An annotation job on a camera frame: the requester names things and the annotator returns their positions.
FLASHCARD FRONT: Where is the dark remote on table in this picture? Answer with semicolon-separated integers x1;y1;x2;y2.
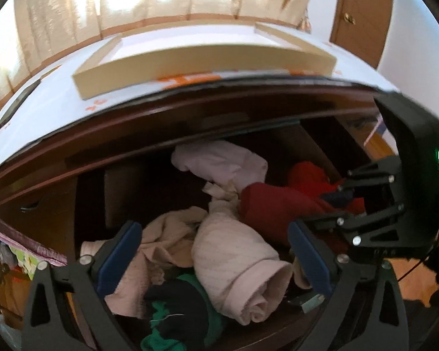
0;78;41;133

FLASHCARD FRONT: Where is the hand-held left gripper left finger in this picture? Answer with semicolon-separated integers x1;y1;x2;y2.
21;221;143;351

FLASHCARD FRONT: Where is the brown wooden door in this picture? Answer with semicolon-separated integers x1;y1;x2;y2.
329;0;394;70

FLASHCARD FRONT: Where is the small grey card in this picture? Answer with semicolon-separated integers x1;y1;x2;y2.
289;292;325;314

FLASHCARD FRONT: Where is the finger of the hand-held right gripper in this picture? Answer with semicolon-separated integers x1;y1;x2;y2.
322;155;403;205
303;204;407;247

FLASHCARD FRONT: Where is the white sock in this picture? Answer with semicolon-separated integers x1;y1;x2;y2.
171;140;268;188

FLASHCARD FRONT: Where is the black cable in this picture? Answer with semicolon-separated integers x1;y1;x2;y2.
398;223;439;283

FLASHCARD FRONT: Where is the pale pink cloth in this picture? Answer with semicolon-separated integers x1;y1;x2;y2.
191;194;293;326

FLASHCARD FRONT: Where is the pink striped cloth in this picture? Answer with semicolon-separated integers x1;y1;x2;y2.
0;215;67;268

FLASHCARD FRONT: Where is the dark wooden desk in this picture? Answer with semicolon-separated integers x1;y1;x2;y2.
0;75;403;351

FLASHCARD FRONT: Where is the red sock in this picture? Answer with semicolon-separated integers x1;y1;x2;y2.
288;161;366;213

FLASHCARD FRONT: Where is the beige underwear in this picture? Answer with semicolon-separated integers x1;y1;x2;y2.
80;207;209;317

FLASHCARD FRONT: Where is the beige shallow tray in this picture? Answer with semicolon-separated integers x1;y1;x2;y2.
72;22;337;100

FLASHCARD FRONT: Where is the green black underwear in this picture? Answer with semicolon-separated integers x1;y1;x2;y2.
141;271;228;351

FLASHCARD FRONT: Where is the white orange printed tablecloth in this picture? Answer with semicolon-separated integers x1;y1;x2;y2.
0;22;400;176

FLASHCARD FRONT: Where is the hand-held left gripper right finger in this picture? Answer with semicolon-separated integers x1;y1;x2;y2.
287;219;410;351

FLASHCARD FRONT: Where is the beige patterned curtain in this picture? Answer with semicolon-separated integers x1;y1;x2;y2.
0;0;323;125

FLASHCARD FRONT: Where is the dark wooden drawer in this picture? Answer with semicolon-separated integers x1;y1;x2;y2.
73;117;374;351

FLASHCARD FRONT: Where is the small wooden cabinet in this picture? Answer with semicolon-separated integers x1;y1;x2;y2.
0;263;33;331

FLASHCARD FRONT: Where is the maroon grey trimmed underwear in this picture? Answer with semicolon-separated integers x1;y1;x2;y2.
239;182;338;246

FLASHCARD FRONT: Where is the metal drawer handle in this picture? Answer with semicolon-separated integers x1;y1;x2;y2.
20;199;44;213

